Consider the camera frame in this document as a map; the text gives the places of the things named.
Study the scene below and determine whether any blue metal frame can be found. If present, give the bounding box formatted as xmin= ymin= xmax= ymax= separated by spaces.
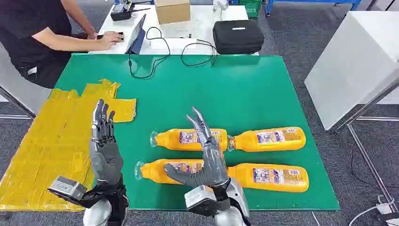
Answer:
xmin=265 ymin=0 xmax=363 ymax=17

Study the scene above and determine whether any person's right hand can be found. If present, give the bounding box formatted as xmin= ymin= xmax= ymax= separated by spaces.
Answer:
xmin=99 ymin=31 xmax=125 ymax=51

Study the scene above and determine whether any white power cable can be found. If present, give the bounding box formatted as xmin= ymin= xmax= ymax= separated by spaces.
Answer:
xmin=348 ymin=195 xmax=396 ymax=226

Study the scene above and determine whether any cardboard box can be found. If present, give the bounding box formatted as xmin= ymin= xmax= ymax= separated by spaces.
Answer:
xmin=154 ymin=0 xmax=192 ymax=25

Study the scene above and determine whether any person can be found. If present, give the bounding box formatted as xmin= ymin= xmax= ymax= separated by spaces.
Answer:
xmin=0 ymin=0 xmax=125 ymax=90

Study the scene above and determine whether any white power strip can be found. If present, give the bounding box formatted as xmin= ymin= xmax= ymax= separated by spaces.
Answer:
xmin=375 ymin=202 xmax=399 ymax=223

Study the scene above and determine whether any green crate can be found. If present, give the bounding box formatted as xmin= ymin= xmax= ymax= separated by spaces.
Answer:
xmin=238 ymin=0 xmax=263 ymax=18

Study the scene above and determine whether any yellow sheet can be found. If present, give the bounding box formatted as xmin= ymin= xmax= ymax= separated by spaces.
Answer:
xmin=0 ymin=78 xmax=137 ymax=212

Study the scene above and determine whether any white plastic stand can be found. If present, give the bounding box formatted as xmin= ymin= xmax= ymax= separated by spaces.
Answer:
xmin=212 ymin=0 xmax=230 ymax=18

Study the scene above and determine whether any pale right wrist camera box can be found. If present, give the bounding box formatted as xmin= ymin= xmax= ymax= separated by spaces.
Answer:
xmin=184 ymin=185 xmax=232 ymax=217

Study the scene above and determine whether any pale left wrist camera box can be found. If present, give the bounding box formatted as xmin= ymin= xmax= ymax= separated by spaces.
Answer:
xmin=47 ymin=175 xmax=88 ymax=204

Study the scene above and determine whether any white desk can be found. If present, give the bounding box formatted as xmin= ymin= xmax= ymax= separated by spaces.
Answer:
xmin=88 ymin=4 xmax=259 ymax=57

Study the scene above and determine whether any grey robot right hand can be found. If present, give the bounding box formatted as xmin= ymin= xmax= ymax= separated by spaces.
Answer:
xmin=163 ymin=107 xmax=231 ymax=188

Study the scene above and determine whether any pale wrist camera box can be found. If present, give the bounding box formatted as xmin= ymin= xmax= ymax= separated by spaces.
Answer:
xmin=47 ymin=175 xmax=88 ymax=204
xmin=184 ymin=185 xmax=232 ymax=217

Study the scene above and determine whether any looped black cable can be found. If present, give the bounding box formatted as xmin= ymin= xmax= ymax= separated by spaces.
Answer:
xmin=180 ymin=39 xmax=218 ymax=68

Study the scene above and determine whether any orange drink bottle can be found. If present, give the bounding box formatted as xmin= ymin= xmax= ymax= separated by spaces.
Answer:
xmin=226 ymin=162 xmax=310 ymax=193
xmin=134 ymin=159 xmax=207 ymax=185
xmin=227 ymin=126 xmax=307 ymax=153
xmin=149 ymin=128 xmax=229 ymax=153

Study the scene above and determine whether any metal table leg frame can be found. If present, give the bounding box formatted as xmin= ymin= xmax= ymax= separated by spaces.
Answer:
xmin=335 ymin=77 xmax=399 ymax=213

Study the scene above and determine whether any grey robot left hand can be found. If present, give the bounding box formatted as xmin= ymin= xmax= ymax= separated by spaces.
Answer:
xmin=88 ymin=99 xmax=124 ymax=185

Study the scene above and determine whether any tablet in dark case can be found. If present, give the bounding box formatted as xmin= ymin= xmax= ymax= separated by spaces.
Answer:
xmin=125 ymin=14 xmax=147 ymax=55

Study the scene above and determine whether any small white side table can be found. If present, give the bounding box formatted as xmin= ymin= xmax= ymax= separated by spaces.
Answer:
xmin=0 ymin=43 xmax=52 ymax=121

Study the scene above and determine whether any thin black floor cable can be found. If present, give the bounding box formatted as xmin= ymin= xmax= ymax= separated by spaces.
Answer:
xmin=350 ymin=149 xmax=399 ymax=190

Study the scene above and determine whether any black phone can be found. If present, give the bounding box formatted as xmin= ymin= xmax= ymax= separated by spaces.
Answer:
xmin=96 ymin=32 xmax=125 ymax=42

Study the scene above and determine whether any long black cable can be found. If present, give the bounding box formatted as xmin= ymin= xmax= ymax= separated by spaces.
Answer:
xmin=128 ymin=26 xmax=171 ymax=80

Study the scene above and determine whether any large white table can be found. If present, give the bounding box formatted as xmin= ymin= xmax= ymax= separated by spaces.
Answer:
xmin=304 ymin=11 xmax=399 ymax=131

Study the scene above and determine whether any black zipped carry case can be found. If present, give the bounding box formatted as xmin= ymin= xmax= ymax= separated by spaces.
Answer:
xmin=212 ymin=19 xmax=265 ymax=56

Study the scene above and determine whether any green table mat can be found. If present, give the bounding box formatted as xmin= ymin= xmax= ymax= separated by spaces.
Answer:
xmin=53 ymin=53 xmax=341 ymax=211

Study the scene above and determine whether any black remote with antenna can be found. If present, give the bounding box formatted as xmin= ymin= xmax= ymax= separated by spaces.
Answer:
xmin=110 ymin=0 xmax=152 ymax=22

